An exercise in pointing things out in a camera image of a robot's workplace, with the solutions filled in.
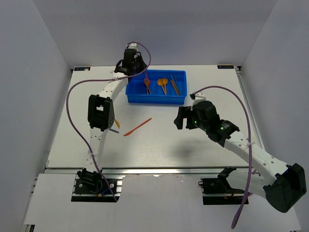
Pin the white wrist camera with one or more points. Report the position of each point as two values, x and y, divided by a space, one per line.
132 46
198 97

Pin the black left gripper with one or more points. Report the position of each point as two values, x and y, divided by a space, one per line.
143 65

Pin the red-orange plastic knife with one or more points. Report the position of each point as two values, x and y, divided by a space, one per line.
137 127

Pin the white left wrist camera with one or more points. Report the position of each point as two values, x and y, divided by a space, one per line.
132 46

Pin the right table label sticker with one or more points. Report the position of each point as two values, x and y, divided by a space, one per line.
225 66

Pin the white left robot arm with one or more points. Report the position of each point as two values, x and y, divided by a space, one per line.
100 106

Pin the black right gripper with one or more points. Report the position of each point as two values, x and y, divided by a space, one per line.
185 112

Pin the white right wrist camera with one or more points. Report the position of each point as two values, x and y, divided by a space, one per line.
198 97

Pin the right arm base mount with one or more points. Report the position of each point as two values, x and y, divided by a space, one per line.
217 191

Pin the grey-blue chopstick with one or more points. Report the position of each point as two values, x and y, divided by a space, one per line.
177 86
174 85

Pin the table label sticker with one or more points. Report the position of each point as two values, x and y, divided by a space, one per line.
76 69
225 66

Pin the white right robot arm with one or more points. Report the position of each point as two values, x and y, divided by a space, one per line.
281 184

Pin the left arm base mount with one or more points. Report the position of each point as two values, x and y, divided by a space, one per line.
91 187

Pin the blue divided plastic bin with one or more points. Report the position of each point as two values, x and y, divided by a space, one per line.
136 89

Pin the orange plastic knife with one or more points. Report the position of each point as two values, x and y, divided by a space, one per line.
117 124

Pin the red-orange fork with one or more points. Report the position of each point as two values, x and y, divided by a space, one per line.
146 76

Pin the left table label sticker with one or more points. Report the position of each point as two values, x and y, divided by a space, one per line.
76 69

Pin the orange spoon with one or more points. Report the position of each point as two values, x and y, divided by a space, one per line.
160 82
165 82

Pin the orange fork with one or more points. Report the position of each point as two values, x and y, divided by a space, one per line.
149 89
146 83

